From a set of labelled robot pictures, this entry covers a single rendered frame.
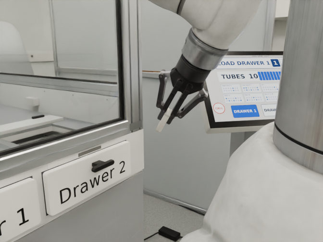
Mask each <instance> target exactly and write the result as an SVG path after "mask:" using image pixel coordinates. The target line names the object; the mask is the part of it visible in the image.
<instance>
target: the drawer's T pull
mask: <svg viewBox="0 0 323 242"><path fill-rule="evenodd" d="M113 164H114V160H112V159H110V160H108V161H105V162H104V161H101V160H98V161H96V162H93V163H92V167H93V168H92V169H91V171H92V172H94V173H96V172H98V171H100V170H102V169H105V168H107V167H109V166H111V165H113Z"/></svg>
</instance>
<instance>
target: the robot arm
mask: <svg viewBox="0 0 323 242"><path fill-rule="evenodd" d="M148 1H150V2H152V3H154V4H155V5H157V6H159V7H161V8H163V9H166V10H169V11H172V12H174V13H176V14H178V15H179V16H181V17H183V18H184V19H185V20H186V21H187V22H189V23H190V24H191V25H192V27H191V28H190V30H189V33H188V35H187V37H186V42H185V44H184V46H183V49H182V50H181V51H182V55H181V57H180V59H179V61H178V63H177V65H176V66H175V67H174V68H172V69H171V71H166V70H164V69H163V70H161V72H160V74H159V80H160V86H159V92H158V97H157V103H156V107H157V108H160V109H161V111H160V113H159V115H158V117H157V119H159V120H160V122H159V123H158V126H157V128H156V132H158V133H161V131H162V129H163V128H164V126H165V124H168V125H169V124H171V122H172V120H173V119H174V118H175V117H178V118H180V119H181V118H183V117H184V116H185V115H186V114H187V113H189V112H190V111H191V110H192V109H193V108H194V107H195V106H196V105H197V104H198V103H200V102H202V101H205V100H207V97H208V91H205V90H204V88H203V86H204V82H205V80H206V78H207V77H208V75H209V74H210V72H211V70H214V69H216V68H217V67H218V65H219V64H220V62H221V61H222V59H223V57H224V56H225V54H226V53H227V52H228V50H229V48H230V47H231V45H232V44H233V43H234V42H235V41H236V40H238V39H239V38H240V37H241V35H242V34H243V33H244V32H245V30H246V29H247V27H248V26H249V24H250V22H251V21H252V19H253V17H254V16H255V14H256V12H257V10H258V7H259V5H260V3H261V1H262V0H148ZM169 77H170V78H171V81H172V85H173V89H172V90H171V92H170V94H169V96H168V98H167V100H166V101H165V103H164V102H163V98H164V93H165V88H166V83H167V80H168V79H169ZM178 91H179V92H181V93H182V94H181V96H180V97H179V99H178V101H177V103H176V104H175V106H174V108H173V110H172V109H169V108H168V107H169V105H170V103H171V102H172V100H173V98H174V96H175V95H176V93H177V92H178ZM195 92H198V94H197V95H196V96H195V97H194V98H193V99H191V100H190V101H189V102H188V103H187V104H186V105H185V106H184V107H183V108H182V109H181V110H179V109H180V107H181V106H182V104H183V102H184V100H185V99H186V97H187V96H188V95H190V94H193V93H195ZM180 242H323V0H290V3H289V11H288V18H287V26H286V36H285V44H284V52H283V59H282V67H281V74H280V82H279V89H278V97H277V105H276V113H275V120H274V122H271V123H269V124H267V125H265V126H263V127H262V128H261V129H260V130H258V131H257V132H256V133H254V134H253V135H252V136H251V137H250V138H248V139H247V140H246V141H245V142H244V143H243V144H242V145H241V146H240V147H239V148H238V149H237V150H236V151H235V152H234V153H233V154H232V155H231V157H230V159H229V161H228V165H227V169H226V173H225V175H224V177H223V179H222V181H221V183H220V186H219V188H218V190H217V192H216V194H215V196H214V198H213V200H212V202H211V204H210V206H209V208H208V210H207V212H206V214H205V216H204V219H203V225H202V228H201V229H198V230H196V231H193V232H191V233H189V234H187V235H185V236H184V237H183V238H182V239H181V241H180Z"/></svg>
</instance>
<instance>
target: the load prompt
mask: <svg viewBox="0 0 323 242"><path fill-rule="evenodd" d="M282 59H283V57H261V58H223V59H222V61H221V62H220V64H219V65H218V67H217V68H216V69H281V67H282Z"/></svg>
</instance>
